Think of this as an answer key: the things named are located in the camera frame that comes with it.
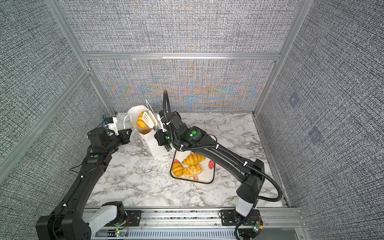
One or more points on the white strawberry tray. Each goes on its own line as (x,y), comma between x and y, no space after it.
(208,169)

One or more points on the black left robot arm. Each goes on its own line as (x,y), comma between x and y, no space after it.
(66,221)

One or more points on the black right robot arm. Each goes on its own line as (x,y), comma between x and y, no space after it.
(170,131)

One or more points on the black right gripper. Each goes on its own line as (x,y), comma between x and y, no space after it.
(160,138)

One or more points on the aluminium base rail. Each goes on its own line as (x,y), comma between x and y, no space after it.
(205,223)

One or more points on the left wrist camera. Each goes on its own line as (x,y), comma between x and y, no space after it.
(111,124)

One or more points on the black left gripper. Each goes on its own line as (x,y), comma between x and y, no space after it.
(126,138)

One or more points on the white printed paper bag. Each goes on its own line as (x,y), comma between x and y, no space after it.
(148,140)

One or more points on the striped fake croissant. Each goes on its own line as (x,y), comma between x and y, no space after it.
(146,131)

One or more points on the sugared fake pastry bottom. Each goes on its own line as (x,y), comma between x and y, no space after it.
(192,171)

